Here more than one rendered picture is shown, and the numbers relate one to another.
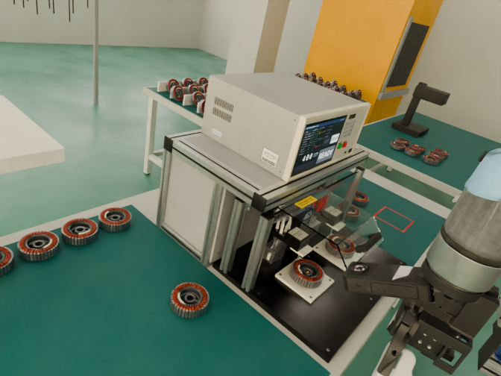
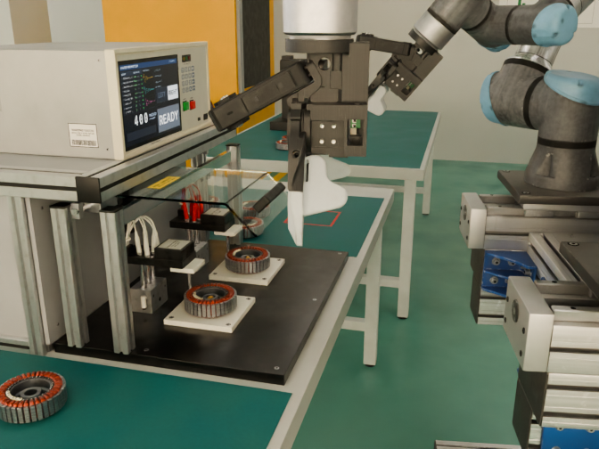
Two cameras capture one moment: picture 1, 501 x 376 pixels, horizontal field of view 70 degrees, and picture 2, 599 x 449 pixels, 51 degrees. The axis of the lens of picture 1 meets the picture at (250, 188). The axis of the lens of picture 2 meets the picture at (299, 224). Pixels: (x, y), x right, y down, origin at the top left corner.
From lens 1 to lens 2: 0.34 m
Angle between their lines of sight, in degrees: 21
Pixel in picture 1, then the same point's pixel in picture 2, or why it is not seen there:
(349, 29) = (157, 20)
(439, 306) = (322, 86)
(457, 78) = not seen: hidden behind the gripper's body
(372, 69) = (214, 67)
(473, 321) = (358, 79)
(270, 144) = (76, 114)
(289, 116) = (89, 59)
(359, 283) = (230, 108)
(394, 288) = (268, 88)
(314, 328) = (249, 355)
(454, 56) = not seen: hidden behind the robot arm
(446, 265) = (299, 15)
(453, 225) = not seen: outside the picture
